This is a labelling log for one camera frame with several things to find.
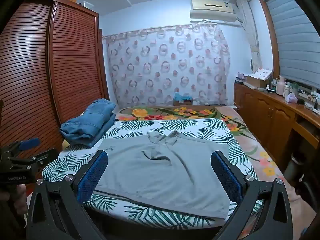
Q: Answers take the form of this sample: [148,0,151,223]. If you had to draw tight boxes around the bottles on cabinet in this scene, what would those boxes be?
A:
[276,76,286,96]

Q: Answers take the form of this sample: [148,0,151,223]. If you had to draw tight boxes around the circle print curtain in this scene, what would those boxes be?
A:
[103,22,231,108]

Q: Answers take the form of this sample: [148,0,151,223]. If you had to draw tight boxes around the leaf print bed sheet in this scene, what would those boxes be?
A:
[42,118,263,230]

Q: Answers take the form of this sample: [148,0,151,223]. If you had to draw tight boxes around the wooden louvered wardrobe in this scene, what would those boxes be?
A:
[0,0,110,162]

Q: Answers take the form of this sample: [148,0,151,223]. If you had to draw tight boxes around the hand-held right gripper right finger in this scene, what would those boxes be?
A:
[211,150,293,240]

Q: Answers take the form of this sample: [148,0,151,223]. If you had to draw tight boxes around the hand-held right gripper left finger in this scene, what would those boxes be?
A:
[26,149,109,240]

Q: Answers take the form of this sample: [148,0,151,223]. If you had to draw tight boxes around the small cardboard box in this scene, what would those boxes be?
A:
[173,97,193,106]

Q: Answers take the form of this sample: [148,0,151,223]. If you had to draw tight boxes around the white patterned cloth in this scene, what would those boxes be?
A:
[247,68,273,80]

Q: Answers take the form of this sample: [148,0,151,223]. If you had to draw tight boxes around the grey window blind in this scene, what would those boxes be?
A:
[262,0,320,92]

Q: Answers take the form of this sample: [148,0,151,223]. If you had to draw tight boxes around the wooden side cabinet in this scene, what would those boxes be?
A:
[234,82,320,172]

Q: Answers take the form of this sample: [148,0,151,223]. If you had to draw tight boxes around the grey cylindrical bin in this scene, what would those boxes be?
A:
[285,152,306,181]

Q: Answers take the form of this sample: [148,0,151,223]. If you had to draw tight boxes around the wall air conditioner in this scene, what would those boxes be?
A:
[189,0,238,23]

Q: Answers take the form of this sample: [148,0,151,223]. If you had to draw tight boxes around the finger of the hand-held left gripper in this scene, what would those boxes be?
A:
[2,138,41,156]
[7,148,59,172]

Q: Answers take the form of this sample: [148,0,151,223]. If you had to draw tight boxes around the folded blue jeans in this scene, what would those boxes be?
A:
[59,98,117,148]

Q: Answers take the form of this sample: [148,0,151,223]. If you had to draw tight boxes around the grey pants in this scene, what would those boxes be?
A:
[95,131,231,219]

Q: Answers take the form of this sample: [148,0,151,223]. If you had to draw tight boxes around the open cardboard box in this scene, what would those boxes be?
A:
[246,75,270,89]

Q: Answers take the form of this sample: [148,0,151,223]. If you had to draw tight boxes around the bundled white curtain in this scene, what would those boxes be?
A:
[237,0,263,73]

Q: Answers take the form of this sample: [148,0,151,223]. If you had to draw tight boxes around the floral bed blanket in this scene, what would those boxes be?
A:
[117,105,297,205]

